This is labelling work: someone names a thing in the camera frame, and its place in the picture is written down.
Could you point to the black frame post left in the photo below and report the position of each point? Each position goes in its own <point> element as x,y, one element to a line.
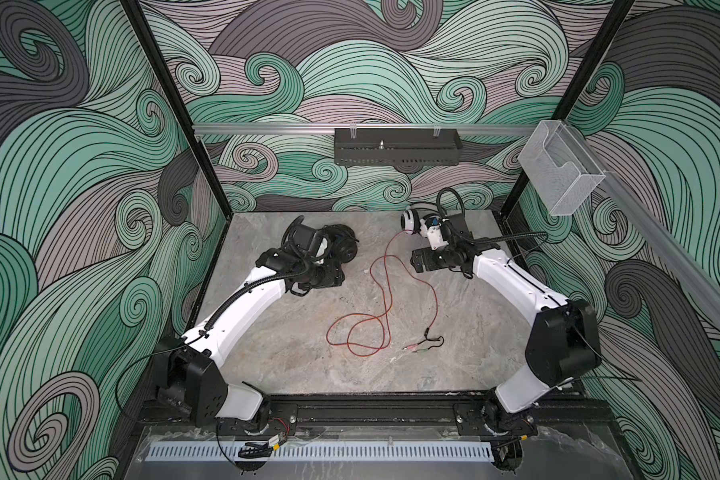
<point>150,48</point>

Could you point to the aluminium rail right wall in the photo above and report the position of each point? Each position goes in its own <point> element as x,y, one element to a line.
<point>681,225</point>

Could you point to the aluminium rail wall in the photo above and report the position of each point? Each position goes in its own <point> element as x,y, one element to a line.
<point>280,128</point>
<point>681,225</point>

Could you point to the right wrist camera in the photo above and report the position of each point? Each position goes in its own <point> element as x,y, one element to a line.
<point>431,229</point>

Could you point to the black frame post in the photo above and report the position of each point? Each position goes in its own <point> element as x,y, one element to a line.
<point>150,48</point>
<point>592,58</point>

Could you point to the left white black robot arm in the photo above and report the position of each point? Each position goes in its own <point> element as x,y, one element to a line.
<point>187,369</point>

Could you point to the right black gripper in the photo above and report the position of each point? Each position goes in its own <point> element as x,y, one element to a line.
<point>428,254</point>

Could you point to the black blue headphones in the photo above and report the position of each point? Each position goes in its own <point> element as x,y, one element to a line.
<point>339,242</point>

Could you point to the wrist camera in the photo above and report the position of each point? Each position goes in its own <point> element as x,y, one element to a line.
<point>431,229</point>
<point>305,240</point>

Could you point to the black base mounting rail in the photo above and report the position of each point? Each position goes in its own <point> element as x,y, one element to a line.
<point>470,413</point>

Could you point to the black frame post right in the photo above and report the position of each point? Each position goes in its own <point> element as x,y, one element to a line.
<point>592,58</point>

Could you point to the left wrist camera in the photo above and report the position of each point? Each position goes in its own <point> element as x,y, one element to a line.
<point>305,240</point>

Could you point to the white slotted cable duct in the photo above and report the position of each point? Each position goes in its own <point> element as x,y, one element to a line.
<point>330,451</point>

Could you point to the black perforated wall tray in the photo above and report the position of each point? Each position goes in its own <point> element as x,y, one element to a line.
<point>408,148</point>

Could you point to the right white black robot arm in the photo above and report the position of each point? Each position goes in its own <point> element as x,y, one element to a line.
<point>563,343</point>

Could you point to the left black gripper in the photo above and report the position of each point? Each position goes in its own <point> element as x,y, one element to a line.
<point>332,274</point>

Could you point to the aluminium rail back wall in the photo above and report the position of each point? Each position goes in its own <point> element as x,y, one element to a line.
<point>280,128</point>

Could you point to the white black headphones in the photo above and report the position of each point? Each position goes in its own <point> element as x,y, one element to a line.
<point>414,217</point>

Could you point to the clear plastic wall bin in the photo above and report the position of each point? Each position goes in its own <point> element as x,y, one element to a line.
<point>563,169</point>

